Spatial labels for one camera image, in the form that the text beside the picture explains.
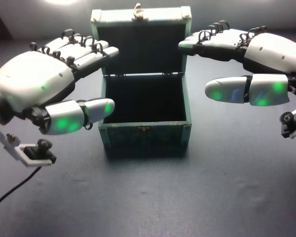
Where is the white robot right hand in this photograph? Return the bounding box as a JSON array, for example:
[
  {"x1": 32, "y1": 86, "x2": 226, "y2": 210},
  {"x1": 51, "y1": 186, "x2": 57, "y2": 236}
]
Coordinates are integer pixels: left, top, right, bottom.
[{"x1": 178, "y1": 20, "x2": 296, "y2": 108}]

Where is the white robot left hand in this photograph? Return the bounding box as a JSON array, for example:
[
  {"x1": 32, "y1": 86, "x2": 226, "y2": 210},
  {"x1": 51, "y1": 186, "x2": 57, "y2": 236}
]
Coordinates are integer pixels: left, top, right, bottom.
[{"x1": 0, "y1": 28, "x2": 120, "y2": 136}]

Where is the light green box flap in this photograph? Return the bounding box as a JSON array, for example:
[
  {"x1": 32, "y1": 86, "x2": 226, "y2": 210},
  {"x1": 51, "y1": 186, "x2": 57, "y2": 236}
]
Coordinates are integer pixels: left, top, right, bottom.
[{"x1": 90, "y1": 2, "x2": 193, "y2": 76}]

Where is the grey table cloth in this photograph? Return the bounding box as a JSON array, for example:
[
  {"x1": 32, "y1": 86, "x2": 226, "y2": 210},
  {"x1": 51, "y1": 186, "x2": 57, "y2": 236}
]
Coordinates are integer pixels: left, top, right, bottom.
[{"x1": 0, "y1": 24, "x2": 296, "y2": 237}]

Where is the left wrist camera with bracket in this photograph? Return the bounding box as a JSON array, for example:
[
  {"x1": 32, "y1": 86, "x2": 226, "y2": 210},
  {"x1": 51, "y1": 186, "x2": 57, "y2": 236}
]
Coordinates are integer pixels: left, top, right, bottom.
[{"x1": 0, "y1": 119, "x2": 57, "y2": 168}]

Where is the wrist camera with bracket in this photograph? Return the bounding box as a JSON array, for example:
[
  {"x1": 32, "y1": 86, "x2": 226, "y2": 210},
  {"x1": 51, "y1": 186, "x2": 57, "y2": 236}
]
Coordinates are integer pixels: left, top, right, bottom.
[
  {"x1": 0, "y1": 119, "x2": 57, "y2": 168},
  {"x1": 280, "y1": 102, "x2": 296, "y2": 139}
]

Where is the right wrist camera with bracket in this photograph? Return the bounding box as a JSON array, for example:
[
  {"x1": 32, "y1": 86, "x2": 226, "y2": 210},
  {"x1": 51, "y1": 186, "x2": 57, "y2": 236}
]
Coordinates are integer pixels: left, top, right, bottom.
[{"x1": 280, "y1": 102, "x2": 296, "y2": 139}]

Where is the black camera cable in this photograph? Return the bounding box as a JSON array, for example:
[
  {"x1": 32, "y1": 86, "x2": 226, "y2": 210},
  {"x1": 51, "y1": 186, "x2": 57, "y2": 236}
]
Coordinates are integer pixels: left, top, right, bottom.
[{"x1": 0, "y1": 166, "x2": 44, "y2": 213}]

